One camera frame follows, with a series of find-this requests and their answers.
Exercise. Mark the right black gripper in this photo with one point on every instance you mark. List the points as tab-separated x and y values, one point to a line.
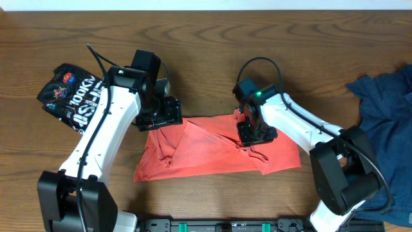
248	140

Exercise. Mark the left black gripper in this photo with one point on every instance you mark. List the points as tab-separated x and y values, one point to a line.
174	115

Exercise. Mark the orange printed t-shirt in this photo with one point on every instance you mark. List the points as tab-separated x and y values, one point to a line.
211	145

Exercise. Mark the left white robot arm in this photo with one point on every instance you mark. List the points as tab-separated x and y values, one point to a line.
76	197

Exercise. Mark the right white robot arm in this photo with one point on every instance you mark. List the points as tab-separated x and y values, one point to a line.
344	166

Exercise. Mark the black folded printed shirt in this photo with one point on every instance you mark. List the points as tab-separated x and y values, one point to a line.
72	96

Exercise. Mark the dark blue garment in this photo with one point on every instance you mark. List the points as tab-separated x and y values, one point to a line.
385	110

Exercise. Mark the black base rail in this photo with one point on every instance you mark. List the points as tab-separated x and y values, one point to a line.
225	225

